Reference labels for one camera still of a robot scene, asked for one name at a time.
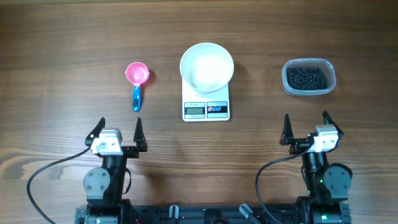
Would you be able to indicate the pink scoop blue handle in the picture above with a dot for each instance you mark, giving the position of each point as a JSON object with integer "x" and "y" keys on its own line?
{"x": 137, "y": 73}

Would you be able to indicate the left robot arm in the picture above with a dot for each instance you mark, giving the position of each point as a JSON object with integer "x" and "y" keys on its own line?
{"x": 104, "y": 186}

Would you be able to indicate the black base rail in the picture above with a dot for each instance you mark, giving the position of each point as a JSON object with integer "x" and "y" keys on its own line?
{"x": 284, "y": 213}

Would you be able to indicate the black beans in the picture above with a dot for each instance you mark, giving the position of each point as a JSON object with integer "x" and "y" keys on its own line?
{"x": 306, "y": 78}

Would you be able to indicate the white digital kitchen scale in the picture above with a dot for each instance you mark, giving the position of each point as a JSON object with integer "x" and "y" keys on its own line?
{"x": 205, "y": 106}

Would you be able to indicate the clear plastic container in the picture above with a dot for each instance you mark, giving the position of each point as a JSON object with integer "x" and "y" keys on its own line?
{"x": 323, "y": 64}

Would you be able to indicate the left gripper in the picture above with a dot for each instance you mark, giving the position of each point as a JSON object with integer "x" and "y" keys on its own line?
{"x": 132, "y": 152}

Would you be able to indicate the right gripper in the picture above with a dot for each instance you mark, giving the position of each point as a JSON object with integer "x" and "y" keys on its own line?
{"x": 287, "y": 137}

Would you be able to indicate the white bowl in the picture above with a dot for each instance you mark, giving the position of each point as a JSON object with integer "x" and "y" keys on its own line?
{"x": 206, "y": 67}

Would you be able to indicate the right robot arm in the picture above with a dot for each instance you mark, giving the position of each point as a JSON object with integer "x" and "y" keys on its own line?
{"x": 327, "y": 184}

